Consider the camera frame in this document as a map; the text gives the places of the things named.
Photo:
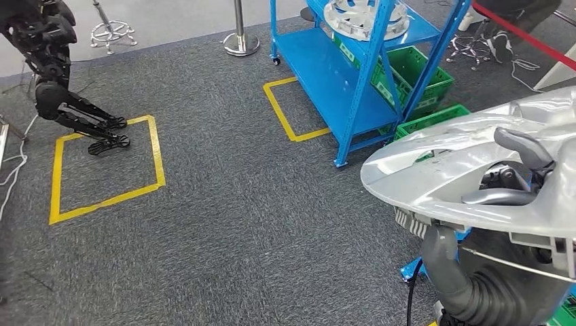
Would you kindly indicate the silver wheel hubcap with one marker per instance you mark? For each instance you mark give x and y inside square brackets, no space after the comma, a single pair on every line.
[355,24]
[441,180]

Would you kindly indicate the black humanoid robot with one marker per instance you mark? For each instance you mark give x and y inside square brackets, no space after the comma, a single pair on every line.
[49,99]

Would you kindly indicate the white table panel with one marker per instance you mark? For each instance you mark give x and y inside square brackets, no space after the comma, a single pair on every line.
[560,74]

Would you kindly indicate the yellow floor tape outline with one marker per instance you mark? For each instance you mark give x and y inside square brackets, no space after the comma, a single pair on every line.
[56,180]

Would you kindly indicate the chrome stanchion post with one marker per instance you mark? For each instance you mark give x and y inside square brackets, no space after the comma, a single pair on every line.
[240,42]

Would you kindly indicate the red barrier belt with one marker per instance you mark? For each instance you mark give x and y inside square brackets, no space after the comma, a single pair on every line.
[531,40]

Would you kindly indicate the black stool chrome base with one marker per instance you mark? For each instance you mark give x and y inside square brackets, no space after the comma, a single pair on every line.
[468,47]
[112,33]

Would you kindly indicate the person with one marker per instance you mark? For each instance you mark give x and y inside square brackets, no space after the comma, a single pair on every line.
[517,11]

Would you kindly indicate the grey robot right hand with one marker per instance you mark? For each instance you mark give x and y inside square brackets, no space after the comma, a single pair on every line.
[522,148]

